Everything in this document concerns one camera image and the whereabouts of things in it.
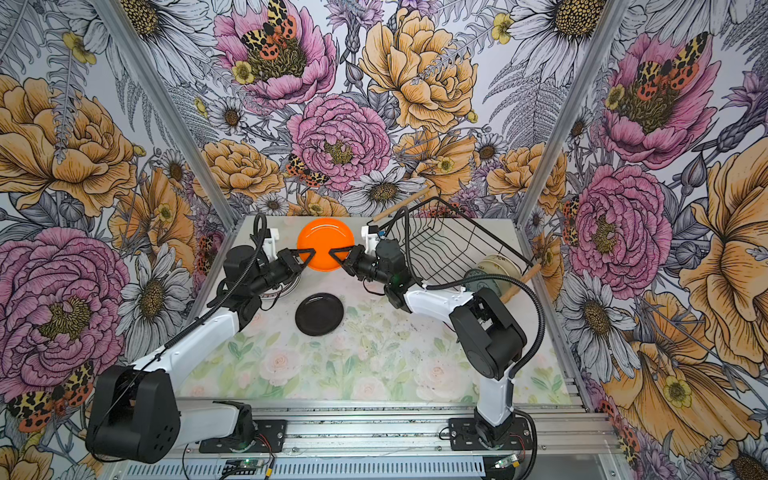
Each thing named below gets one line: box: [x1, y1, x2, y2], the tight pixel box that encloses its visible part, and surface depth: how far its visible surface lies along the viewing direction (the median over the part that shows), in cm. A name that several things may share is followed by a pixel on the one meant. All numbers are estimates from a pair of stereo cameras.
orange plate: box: [297, 217, 355, 272], surface depth 83 cm
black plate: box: [295, 292, 344, 336], surface depth 97 cm
